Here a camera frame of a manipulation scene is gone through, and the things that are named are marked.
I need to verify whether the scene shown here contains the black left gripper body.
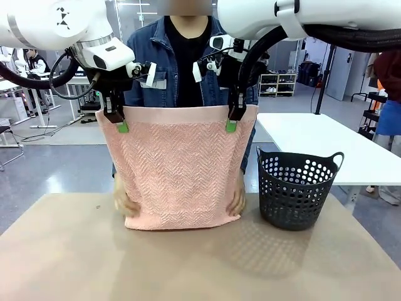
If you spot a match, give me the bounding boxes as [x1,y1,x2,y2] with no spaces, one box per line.
[83,67,134,94]

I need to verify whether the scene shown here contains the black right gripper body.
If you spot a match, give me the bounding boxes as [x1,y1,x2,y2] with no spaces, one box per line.
[219,51,268,91]

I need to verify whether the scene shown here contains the pink towel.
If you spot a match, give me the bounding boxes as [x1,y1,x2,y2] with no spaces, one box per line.
[95,105,260,231]

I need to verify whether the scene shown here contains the dark grey perforated basket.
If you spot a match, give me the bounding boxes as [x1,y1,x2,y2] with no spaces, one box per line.
[256,145,345,232]

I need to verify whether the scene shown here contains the person's left forearm denim sleeve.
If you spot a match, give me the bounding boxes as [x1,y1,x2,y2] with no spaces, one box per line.
[239,130,257,176]

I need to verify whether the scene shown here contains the person's right hand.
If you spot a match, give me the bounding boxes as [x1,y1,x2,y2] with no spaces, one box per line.
[113,175,142,219]

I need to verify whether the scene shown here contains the person's left hand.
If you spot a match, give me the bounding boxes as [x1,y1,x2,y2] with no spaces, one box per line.
[226,183,247,217]

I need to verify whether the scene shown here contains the shoe shelf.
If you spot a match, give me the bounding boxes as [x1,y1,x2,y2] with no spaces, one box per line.
[258,72,297,97]

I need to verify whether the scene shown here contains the person's torso in denim jacket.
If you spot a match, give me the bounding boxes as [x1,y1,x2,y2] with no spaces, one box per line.
[124,14,261,109]

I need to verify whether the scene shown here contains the seated person in varsity jacket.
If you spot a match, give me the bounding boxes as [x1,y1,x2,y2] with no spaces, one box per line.
[24,48,51,76]

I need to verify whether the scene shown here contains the black suitcase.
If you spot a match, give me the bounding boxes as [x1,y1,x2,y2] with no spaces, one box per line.
[298,61,322,88]

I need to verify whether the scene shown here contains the black tripod stand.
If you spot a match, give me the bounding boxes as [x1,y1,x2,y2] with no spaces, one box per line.
[315,43,336,115]

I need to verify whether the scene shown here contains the black chair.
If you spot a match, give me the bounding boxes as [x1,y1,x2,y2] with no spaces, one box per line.
[0,125,25,172]

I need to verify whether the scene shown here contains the grey door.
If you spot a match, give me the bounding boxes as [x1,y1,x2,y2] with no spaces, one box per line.
[325,43,354,101]

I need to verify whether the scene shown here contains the white table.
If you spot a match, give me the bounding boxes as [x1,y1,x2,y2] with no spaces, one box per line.
[255,112,401,214]

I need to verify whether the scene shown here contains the black trolley cart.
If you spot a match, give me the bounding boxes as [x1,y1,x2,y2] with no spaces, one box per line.
[358,92,389,140]

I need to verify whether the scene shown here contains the black clothes rack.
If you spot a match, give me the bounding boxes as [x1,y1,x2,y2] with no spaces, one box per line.
[350,51,382,103]

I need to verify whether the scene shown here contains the person in maroon sweater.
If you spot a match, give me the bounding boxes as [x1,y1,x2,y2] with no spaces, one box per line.
[366,50,401,206]

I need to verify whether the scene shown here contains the right wrist white bracket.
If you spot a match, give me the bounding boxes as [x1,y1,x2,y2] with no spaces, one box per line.
[192,56,224,83]

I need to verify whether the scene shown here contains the wrist white bracket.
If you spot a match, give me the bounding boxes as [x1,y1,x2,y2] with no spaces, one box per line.
[126,61,157,87]
[192,56,224,83]

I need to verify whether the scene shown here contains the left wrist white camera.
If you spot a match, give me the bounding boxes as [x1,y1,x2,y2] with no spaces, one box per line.
[78,37,136,72]

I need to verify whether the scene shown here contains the wrist white camera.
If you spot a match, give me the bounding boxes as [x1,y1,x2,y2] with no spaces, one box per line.
[78,37,136,72]
[209,34,247,53]

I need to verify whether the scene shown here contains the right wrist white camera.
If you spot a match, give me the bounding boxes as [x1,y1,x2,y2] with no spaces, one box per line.
[209,34,247,53]

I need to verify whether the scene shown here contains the left wrist white bracket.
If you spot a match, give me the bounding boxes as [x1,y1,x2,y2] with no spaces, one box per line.
[126,61,157,87]

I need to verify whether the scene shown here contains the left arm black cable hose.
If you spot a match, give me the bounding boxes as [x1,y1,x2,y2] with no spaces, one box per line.
[0,50,104,101]

